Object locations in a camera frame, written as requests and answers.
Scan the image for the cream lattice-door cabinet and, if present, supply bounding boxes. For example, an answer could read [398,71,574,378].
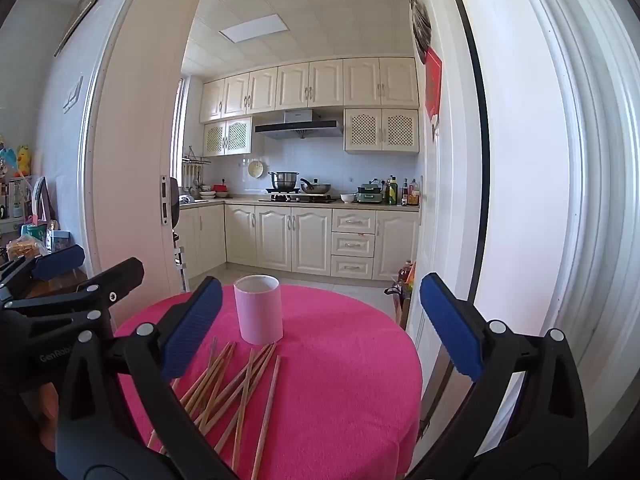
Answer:
[343,108,420,154]
[202,116,252,157]

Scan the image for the range hood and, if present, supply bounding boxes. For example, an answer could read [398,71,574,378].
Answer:
[254,109,344,140]

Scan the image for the person's left hand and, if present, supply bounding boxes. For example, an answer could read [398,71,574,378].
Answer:
[20,382,66,443]

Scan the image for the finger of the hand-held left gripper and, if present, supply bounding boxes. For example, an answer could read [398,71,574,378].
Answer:
[0,244,87,303]
[0,257,146,342]

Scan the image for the cream upper cabinet row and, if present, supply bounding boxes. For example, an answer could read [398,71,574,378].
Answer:
[199,57,420,123]

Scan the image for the woven hand fan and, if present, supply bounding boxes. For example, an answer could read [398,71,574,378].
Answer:
[409,0,433,53]

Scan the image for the cream lower kitchen cabinets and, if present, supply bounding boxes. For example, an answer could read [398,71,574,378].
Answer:
[177,199,421,281]

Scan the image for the bunch of wooden chopsticks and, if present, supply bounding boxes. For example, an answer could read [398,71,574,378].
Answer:
[147,341,282,480]

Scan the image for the steel cooking pot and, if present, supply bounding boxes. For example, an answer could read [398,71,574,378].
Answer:
[268,171,300,193]

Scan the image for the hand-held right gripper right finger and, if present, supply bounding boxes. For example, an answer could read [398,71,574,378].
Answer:
[407,272,590,480]

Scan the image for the hanging utensil rack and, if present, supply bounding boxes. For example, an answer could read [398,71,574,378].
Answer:
[181,146,212,193]

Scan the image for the pink tablecloth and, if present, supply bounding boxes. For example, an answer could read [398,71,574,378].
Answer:
[114,284,425,480]

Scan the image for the white door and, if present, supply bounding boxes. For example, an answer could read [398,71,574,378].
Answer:
[409,0,490,431]

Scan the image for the kitchen window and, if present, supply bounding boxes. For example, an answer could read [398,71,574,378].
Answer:
[171,77,187,166]

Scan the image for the ceiling light panel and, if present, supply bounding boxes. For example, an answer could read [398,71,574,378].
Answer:
[219,14,296,45]

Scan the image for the red paper door decoration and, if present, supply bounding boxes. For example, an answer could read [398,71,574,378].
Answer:
[424,46,444,136]

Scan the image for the gas stove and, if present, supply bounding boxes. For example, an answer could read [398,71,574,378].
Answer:
[258,191,338,204]

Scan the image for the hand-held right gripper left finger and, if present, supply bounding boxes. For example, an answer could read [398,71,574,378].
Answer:
[54,276,241,480]

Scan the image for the clear snack bag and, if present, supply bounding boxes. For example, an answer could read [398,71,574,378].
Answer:
[7,237,48,261]

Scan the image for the green electric cooker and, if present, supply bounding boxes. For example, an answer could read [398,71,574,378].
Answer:
[356,183,385,205]

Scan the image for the framed wall picture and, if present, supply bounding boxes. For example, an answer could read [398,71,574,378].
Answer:
[52,0,123,58]

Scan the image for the dark triangular frame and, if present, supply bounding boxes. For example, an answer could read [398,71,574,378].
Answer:
[31,176,53,223]

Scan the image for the pink cup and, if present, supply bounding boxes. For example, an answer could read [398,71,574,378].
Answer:
[234,274,284,346]

